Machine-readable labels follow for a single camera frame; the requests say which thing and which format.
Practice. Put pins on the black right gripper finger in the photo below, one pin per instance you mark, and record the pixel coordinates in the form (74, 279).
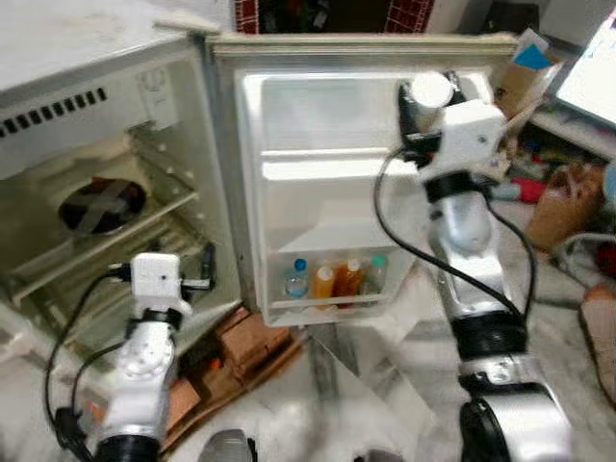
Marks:
(407, 111)
(459, 89)

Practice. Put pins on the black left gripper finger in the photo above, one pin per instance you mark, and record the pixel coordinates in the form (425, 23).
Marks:
(209, 262)

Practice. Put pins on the white-capped bottle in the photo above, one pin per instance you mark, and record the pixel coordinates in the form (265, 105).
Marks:
(430, 90)

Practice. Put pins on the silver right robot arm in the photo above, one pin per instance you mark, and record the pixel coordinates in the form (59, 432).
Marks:
(472, 241)

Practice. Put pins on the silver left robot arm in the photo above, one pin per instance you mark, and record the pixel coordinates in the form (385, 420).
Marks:
(140, 371)

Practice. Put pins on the white fridge door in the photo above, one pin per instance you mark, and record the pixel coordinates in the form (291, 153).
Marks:
(327, 207)

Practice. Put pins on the white mini fridge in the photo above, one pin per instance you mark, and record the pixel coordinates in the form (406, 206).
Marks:
(58, 38)

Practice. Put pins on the brown cardboard box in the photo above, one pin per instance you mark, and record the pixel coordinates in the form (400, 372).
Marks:
(520, 91)

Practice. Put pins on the red clay brick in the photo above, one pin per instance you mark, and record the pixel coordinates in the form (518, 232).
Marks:
(252, 337)
(183, 402)

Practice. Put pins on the blue-capped water bottle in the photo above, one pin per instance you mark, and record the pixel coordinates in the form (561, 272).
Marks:
(296, 281)

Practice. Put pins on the pink and blue roll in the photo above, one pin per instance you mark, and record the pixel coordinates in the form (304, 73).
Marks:
(525, 190)

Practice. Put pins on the orange juice bottle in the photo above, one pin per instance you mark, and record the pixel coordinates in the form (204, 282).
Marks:
(322, 283)

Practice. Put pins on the wooden board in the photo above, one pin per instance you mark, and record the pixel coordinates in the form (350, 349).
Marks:
(274, 371)

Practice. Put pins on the black disc with grey cross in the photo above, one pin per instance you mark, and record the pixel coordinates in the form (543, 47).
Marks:
(101, 205)

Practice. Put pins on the bright monitor screen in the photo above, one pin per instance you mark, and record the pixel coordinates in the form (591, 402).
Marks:
(592, 72)

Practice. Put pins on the green-capped clear bottle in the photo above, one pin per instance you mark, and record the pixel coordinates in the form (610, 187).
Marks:
(376, 274)

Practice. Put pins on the amber drink bottle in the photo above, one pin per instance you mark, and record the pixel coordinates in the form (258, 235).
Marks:
(348, 277)

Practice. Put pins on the grey robot left leg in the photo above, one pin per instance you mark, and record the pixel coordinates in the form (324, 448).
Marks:
(226, 447)

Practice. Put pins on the person's bare leg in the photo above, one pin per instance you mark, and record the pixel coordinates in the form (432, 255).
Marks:
(602, 337)

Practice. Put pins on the beige plastic strip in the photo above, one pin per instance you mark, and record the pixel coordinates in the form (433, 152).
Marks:
(185, 22)

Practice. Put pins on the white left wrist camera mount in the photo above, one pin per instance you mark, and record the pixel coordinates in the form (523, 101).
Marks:
(154, 279)

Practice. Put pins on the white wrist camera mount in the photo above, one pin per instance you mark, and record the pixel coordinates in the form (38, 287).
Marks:
(154, 279)
(472, 135)

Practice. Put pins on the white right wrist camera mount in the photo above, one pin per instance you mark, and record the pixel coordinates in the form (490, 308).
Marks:
(472, 135)

